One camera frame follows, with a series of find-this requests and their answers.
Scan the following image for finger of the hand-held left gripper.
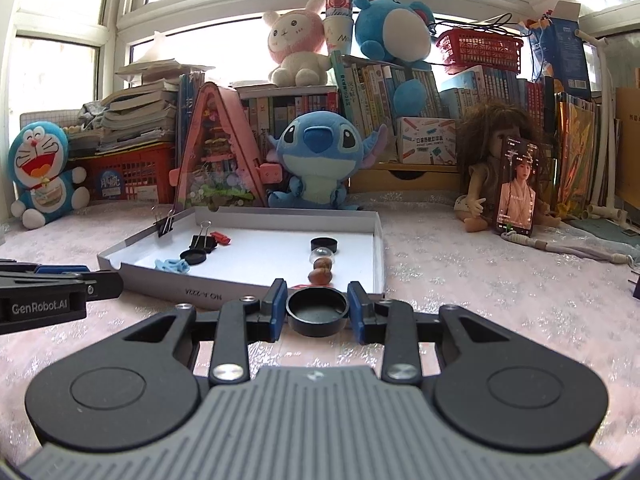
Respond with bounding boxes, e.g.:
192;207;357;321
82;270;124;303
0;259;93;276

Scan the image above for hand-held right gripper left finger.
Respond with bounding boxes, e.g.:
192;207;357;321
100;279;289;386

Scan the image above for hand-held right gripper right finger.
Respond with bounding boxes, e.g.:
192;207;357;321
347;281;536;386

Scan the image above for white cardboard box tray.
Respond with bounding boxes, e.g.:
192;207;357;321
96;205;386;306

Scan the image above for black binder clip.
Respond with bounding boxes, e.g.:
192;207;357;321
151;205;177;238
187;222;218;253

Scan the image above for blue cat robot plush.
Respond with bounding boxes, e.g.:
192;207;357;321
9;120;91;231

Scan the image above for large red plastic basket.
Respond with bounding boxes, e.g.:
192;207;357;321
72;142;178;203

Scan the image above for wooden drawer box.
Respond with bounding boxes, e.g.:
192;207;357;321
350;160;463;195

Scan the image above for pink snowflake tablecloth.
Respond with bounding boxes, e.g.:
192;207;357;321
0;190;640;461

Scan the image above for crumpled silver bag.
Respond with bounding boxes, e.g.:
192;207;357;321
80;102;108;127

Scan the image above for pink triangular house model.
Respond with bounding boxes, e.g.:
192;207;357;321
169;81;285;209

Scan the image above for blue alien plush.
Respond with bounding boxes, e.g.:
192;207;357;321
265;111;391;211

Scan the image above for stack of papers and books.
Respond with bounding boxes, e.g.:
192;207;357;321
80;30;216;153

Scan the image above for white printed carton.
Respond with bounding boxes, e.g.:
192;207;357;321
396;116;458;166

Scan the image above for smartphone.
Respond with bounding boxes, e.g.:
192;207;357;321
495;135;540;238

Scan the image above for brown haired doll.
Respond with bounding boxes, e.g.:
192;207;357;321
454;100;563;233

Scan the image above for row of upright books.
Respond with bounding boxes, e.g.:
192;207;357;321
180;52;566;171

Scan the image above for pale blue cloth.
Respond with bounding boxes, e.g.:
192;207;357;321
565;220;640;256

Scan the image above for shiny colourful folders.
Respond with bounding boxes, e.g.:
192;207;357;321
552;92;601;208

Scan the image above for pink rabbit plush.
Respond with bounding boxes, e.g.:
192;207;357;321
262;0;333;87

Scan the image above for paper cup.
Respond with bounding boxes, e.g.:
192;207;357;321
322;0;356;56

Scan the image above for blue round plush toy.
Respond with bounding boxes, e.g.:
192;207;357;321
350;0;441;118

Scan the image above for small red plastic basket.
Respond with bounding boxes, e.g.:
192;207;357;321
436;27;524;73

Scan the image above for white pipe rack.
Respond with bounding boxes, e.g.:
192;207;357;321
575;20;628;221

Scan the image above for brown cardboard board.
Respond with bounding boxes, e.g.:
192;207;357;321
615;87;640;211

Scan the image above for tall blue carton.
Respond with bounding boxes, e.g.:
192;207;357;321
530;2;593;101

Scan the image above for white window frame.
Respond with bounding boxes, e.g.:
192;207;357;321
0;0;640;221

